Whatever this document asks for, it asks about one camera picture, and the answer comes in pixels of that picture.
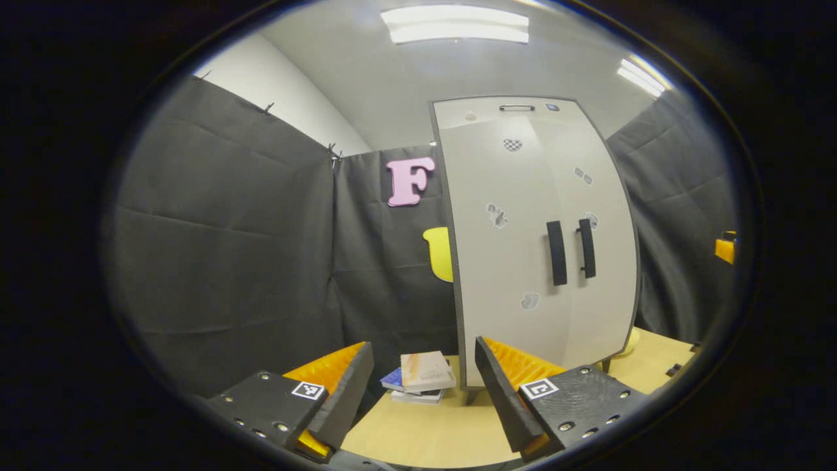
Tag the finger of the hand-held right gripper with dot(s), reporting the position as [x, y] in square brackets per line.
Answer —
[724, 250]

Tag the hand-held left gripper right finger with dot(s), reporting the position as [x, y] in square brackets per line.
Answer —
[503, 399]

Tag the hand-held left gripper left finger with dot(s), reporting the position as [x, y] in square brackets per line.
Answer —
[346, 405]

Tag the grey shoe cabinet door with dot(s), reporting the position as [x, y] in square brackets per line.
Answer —
[497, 275]
[608, 294]

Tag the grey shoe cabinet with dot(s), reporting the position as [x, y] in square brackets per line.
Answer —
[484, 112]

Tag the blue cover book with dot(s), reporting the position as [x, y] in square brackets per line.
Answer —
[392, 379]

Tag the yellow plush toy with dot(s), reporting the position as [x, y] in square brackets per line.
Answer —
[631, 341]

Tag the ceiling light panel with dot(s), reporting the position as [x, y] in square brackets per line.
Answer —
[454, 25]
[642, 77]

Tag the black backdrop cloth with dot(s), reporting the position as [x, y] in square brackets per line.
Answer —
[216, 261]

